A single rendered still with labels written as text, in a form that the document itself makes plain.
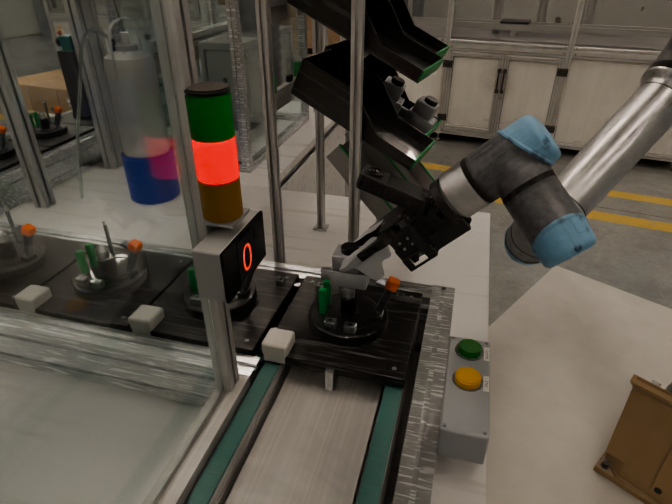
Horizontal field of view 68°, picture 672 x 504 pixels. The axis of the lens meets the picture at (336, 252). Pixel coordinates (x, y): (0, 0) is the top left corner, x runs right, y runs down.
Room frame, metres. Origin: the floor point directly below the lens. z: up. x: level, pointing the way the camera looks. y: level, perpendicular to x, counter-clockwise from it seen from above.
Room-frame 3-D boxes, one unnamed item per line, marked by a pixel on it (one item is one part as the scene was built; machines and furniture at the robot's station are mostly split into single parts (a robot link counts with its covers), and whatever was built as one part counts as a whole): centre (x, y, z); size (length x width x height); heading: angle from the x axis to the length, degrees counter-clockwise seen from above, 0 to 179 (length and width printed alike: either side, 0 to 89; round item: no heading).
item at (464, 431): (0.57, -0.21, 0.93); 0.21 x 0.07 x 0.06; 165
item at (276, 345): (0.64, 0.10, 0.97); 0.05 x 0.05 x 0.04; 75
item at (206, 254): (0.56, 0.14, 1.29); 0.12 x 0.05 x 0.25; 165
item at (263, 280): (0.78, 0.22, 1.01); 0.24 x 0.24 x 0.13; 75
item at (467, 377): (0.57, -0.21, 0.96); 0.04 x 0.04 x 0.02
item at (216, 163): (0.56, 0.14, 1.33); 0.05 x 0.05 x 0.05
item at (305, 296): (0.71, -0.02, 0.96); 0.24 x 0.24 x 0.02; 75
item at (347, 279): (0.71, -0.01, 1.09); 0.08 x 0.04 x 0.07; 75
